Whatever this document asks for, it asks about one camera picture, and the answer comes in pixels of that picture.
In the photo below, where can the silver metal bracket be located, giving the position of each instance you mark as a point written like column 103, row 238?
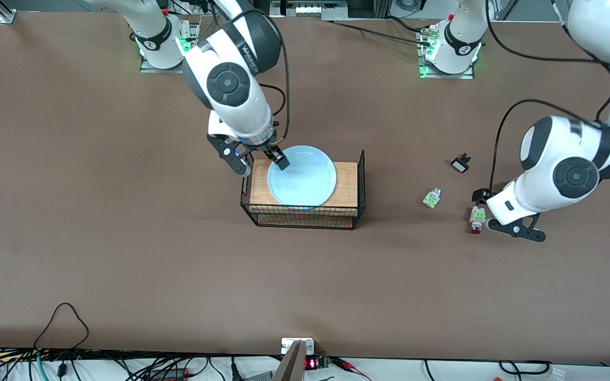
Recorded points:
column 289, row 344

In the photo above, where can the silver corner bracket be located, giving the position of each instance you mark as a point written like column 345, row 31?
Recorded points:
column 7, row 16

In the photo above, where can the green contact block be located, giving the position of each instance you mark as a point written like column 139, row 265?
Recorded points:
column 432, row 198

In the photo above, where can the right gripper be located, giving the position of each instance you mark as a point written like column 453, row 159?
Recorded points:
column 271, row 151

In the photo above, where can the red push button switch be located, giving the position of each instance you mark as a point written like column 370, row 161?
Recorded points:
column 477, row 217

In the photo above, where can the red digit display module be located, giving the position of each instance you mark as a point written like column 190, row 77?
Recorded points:
column 315, row 363

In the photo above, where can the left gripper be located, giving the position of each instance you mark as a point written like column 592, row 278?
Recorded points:
column 480, row 195

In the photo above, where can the black power adapter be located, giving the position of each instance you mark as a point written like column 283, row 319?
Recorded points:
column 170, row 373

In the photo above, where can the red clip lead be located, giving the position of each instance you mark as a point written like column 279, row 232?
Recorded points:
column 350, row 366

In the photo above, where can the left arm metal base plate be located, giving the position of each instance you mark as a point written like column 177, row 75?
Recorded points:
column 472, row 71

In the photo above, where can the grey aluminium bar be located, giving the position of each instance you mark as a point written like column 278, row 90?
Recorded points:
column 290, row 365

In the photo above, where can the light blue round plate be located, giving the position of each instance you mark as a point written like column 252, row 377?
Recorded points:
column 305, row 180

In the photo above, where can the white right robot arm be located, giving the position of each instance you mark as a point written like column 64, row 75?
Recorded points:
column 231, row 79

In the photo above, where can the black white switch part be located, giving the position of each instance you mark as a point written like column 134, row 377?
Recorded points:
column 460, row 164

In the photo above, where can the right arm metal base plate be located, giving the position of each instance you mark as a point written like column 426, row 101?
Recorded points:
column 143, row 66

